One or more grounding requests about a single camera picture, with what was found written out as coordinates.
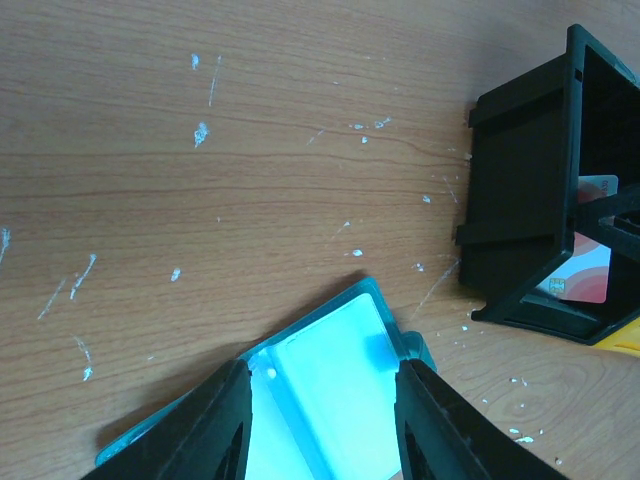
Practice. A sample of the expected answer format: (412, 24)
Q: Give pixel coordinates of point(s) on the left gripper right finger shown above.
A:
(442, 436)

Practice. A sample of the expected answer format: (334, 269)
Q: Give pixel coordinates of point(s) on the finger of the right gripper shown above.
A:
(612, 221)

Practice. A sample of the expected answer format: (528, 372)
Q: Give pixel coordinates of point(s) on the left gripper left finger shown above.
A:
(205, 437)

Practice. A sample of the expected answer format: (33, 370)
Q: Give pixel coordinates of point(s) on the teal card holder wallet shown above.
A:
(323, 392)

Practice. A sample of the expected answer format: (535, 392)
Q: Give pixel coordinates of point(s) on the black card bin left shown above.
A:
(532, 138)

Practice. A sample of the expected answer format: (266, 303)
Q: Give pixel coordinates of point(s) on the yellow card bin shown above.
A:
(626, 340)

